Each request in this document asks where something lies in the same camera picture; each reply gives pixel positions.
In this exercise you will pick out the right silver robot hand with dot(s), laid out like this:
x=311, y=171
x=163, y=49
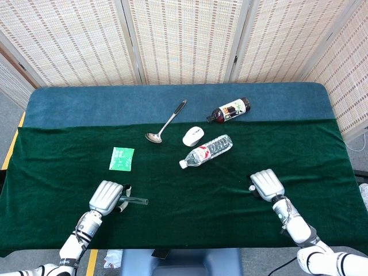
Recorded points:
x=267, y=185

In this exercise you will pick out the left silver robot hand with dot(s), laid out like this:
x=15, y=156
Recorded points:
x=105, y=198

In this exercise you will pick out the clear glass test tube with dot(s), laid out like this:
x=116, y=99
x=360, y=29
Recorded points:
x=139, y=200

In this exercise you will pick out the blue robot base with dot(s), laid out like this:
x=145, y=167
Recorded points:
x=184, y=264

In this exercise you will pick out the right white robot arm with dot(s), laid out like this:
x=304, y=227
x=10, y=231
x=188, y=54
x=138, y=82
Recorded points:
x=296, y=227

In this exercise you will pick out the green sachet packet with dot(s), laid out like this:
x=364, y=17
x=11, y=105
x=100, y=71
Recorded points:
x=122, y=158

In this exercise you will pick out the crumpled white plastic wrap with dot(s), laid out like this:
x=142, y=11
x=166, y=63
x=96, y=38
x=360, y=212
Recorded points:
x=112, y=258

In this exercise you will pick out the yellow floor tape strip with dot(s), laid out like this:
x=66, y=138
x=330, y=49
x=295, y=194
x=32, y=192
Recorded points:
x=92, y=263
x=14, y=141

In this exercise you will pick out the clear plastic water bottle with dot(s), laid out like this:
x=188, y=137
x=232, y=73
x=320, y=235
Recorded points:
x=207, y=151

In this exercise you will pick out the dark green velvet cloth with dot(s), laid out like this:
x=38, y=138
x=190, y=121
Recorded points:
x=184, y=218

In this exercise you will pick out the dark tea bottle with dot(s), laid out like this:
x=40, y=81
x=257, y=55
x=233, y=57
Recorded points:
x=230, y=110

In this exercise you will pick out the white computer mouse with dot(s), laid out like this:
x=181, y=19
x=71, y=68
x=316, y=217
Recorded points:
x=192, y=136

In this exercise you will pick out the blue table cover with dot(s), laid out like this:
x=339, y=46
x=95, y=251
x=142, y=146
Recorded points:
x=100, y=106

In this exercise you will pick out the white plastic object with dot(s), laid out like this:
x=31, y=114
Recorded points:
x=364, y=192

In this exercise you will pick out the woven bamboo screen panel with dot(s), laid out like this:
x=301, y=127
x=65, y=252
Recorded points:
x=184, y=43
x=13, y=83
x=72, y=43
x=287, y=43
x=348, y=86

